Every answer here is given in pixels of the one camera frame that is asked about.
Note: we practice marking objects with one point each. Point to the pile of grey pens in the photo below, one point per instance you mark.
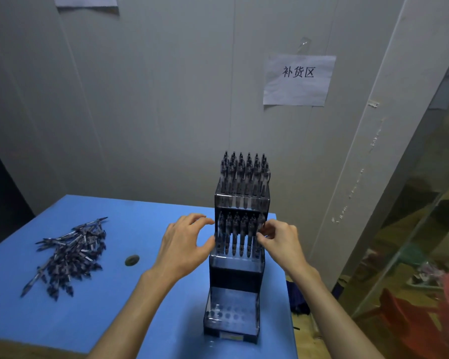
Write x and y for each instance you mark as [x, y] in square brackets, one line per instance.
[71, 254]

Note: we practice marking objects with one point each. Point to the person's left forearm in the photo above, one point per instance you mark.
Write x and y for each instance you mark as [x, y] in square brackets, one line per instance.
[134, 314]

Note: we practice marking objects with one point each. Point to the cluster of grey pens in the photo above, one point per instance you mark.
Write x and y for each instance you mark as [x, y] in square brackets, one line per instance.
[243, 175]

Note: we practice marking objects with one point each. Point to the small round metal disc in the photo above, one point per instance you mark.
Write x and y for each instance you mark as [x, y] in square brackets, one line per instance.
[132, 260]

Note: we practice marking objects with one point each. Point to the white paper wall sign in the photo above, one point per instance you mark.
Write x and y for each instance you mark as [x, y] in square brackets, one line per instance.
[299, 89]
[85, 0]

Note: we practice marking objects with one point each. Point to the dark blue cloth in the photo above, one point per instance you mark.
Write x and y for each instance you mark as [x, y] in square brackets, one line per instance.
[297, 299]

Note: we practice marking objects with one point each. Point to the person's right forearm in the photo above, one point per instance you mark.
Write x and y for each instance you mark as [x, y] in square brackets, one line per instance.
[329, 317]

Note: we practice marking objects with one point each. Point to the red plastic stool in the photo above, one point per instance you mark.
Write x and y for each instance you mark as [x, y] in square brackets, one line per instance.
[415, 325]

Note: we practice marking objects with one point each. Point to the black shelf unit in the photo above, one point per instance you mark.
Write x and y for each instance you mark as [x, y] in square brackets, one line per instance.
[2, 205]

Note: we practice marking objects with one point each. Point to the person's right hand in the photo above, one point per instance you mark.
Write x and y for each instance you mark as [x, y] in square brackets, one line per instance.
[284, 250]

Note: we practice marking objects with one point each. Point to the black tiered pen display stand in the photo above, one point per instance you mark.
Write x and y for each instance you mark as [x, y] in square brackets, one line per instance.
[234, 280]

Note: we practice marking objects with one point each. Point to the blue table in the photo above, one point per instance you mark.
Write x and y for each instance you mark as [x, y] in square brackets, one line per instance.
[134, 228]

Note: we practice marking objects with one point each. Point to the person's left hand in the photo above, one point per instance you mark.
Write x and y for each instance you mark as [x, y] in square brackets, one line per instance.
[179, 254]

